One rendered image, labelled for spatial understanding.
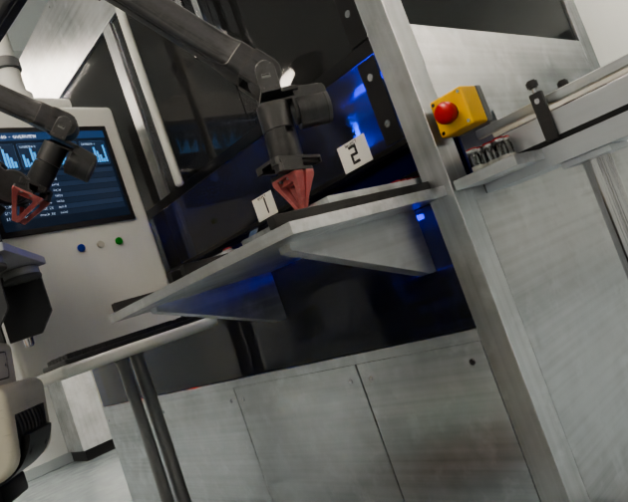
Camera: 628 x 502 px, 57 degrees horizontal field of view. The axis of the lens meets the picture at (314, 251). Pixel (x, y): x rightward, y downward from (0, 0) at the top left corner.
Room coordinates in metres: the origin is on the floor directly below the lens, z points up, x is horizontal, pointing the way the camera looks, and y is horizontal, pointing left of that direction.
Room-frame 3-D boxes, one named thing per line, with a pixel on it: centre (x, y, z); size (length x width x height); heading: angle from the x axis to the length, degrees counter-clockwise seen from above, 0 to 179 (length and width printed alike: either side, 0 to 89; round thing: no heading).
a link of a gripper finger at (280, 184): (1.01, -0.02, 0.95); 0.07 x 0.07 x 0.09; 42
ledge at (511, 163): (1.08, -0.38, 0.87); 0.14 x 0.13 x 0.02; 133
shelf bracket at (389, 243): (1.06, -0.08, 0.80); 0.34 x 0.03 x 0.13; 133
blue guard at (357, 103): (1.85, 0.42, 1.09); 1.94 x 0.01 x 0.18; 43
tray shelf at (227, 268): (1.25, 0.08, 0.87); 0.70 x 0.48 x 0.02; 43
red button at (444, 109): (1.04, -0.31, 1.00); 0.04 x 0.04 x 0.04; 43
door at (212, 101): (1.63, 0.20, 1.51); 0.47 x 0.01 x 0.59; 43
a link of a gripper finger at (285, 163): (0.99, 0.00, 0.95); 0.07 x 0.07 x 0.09; 42
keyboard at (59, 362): (1.53, 0.54, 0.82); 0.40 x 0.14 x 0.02; 138
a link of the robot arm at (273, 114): (1.00, -0.02, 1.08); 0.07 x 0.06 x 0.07; 100
